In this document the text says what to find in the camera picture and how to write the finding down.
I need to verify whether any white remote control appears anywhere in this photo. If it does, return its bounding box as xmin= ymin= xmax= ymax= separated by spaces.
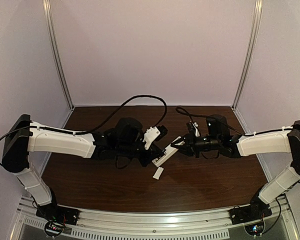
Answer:
xmin=152 ymin=144 xmax=179 ymax=167

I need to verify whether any white battery cover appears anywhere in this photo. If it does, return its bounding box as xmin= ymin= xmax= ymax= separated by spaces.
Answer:
xmin=152 ymin=167 xmax=164 ymax=180

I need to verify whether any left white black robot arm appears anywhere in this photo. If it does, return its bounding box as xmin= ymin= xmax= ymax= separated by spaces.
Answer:
xmin=0 ymin=114 xmax=168 ymax=221

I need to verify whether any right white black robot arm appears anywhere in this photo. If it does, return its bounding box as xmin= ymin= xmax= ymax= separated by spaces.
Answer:
xmin=171 ymin=114 xmax=300 ymax=215

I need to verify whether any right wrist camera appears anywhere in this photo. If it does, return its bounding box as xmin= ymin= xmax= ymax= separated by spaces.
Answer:
xmin=186 ymin=121 xmax=201 ymax=137

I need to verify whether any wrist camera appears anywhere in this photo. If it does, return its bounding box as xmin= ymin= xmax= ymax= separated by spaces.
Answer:
xmin=142 ymin=125 xmax=168 ymax=150
xmin=186 ymin=121 xmax=201 ymax=137

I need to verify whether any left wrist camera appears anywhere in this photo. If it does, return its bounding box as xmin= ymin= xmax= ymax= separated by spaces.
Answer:
xmin=142 ymin=125 xmax=168 ymax=150

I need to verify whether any right black camera cable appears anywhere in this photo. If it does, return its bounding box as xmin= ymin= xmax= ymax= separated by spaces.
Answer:
xmin=175 ymin=106 xmax=210 ymax=123

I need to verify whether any black camera cable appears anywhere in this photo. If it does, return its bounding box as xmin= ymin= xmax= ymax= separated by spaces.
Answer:
xmin=0 ymin=94 xmax=168 ymax=166
xmin=175 ymin=106 xmax=210 ymax=123

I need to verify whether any left black camera cable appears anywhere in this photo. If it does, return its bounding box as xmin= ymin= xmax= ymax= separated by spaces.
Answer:
xmin=0 ymin=94 xmax=168 ymax=166

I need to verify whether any front aluminium rail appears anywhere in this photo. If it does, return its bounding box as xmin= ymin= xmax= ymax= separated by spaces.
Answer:
xmin=8 ymin=196 xmax=300 ymax=240

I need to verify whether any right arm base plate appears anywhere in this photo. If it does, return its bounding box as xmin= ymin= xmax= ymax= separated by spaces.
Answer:
xmin=228 ymin=204 xmax=272 ymax=225

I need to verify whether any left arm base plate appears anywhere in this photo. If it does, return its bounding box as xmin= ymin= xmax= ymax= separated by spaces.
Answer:
xmin=36 ymin=204 xmax=80 ymax=226

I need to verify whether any right aluminium frame post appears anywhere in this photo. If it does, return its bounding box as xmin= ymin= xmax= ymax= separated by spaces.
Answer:
xmin=232 ymin=0 xmax=263 ymax=111

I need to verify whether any aluminium frame post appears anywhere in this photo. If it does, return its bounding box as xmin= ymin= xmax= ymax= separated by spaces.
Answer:
xmin=42 ymin=0 xmax=75 ymax=110
xmin=232 ymin=0 xmax=263 ymax=111

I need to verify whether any left aluminium frame post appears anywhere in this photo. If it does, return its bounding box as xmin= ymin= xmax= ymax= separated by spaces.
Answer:
xmin=42 ymin=0 xmax=75 ymax=110

